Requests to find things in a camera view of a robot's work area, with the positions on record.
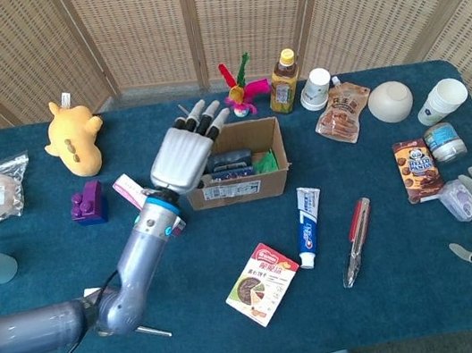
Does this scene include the woven folding screen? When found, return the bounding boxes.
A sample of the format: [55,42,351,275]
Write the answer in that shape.
[0,0,472,244]

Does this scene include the red white snack packet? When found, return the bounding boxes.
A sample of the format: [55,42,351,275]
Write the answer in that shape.
[216,236,310,334]

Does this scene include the small jar with blue label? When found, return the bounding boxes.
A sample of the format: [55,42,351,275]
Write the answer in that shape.
[421,119,470,166]

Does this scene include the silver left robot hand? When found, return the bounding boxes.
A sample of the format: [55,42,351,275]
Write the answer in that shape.
[138,95,244,200]

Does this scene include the white cup with label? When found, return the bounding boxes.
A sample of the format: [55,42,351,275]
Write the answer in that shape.
[295,65,338,113]

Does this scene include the brown cardboard box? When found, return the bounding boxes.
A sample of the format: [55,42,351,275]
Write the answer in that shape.
[175,113,295,214]

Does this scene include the yellow plush toy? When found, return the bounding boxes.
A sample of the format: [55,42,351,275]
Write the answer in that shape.
[35,87,113,184]

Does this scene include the green crumpled item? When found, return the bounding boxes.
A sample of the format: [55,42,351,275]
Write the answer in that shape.
[251,148,281,176]

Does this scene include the teal blue tablecloth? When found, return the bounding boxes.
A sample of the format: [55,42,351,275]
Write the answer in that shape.
[0,49,472,353]

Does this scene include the purple toy block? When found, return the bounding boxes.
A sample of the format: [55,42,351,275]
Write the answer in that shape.
[65,178,113,230]

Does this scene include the clear plastic purple container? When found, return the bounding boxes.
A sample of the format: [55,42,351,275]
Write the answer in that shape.
[435,176,472,226]

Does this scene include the beige bowl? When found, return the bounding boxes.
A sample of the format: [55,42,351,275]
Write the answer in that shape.
[363,79,417,128]

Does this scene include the blue patterned flat pack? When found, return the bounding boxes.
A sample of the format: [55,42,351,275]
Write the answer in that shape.
[205,164,257,186]

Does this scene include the white paper cup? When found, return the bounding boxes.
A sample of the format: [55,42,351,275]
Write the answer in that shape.
[411,75,472,130]

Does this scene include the yellow tea bottle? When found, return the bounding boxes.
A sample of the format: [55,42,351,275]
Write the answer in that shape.
[260,46,308,118]

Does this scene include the silver metal tool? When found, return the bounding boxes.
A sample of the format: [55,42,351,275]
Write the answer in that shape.
[132,320,174,343]

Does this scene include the brown panda biscuit box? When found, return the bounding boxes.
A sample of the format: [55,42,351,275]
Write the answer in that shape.
[390,134,447,207]

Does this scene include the brown snack pouch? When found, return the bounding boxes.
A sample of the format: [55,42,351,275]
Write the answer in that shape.
[306,71,380,151]

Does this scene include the red tongs in plastic wrap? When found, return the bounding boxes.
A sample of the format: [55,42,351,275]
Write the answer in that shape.
[329,196,385,290]

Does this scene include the colourful feather shuttlecock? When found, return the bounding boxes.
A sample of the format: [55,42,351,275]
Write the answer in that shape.
[215,48,276,122]

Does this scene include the pink white toothpaste carton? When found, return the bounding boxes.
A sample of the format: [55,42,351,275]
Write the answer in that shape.
[110,164,189,247]

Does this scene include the blue white toothpaste tube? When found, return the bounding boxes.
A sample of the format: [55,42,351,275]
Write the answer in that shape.
[287,183,334,272]

